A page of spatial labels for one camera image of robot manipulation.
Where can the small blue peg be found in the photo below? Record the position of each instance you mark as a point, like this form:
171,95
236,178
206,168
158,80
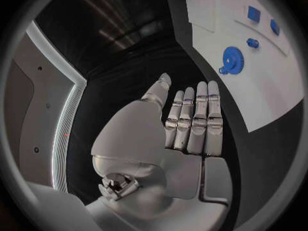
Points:
252,43

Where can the white task board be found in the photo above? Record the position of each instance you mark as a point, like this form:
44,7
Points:
264,80

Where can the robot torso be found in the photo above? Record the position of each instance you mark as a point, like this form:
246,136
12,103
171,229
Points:
36,100

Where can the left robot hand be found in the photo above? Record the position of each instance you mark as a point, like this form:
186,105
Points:
144,148

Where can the blue gear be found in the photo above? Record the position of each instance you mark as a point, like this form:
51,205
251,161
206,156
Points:
232,60

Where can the blue flat plug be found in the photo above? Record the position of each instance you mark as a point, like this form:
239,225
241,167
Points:
275,27

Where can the blue block plug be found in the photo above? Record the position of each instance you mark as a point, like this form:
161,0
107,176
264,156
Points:
254,13

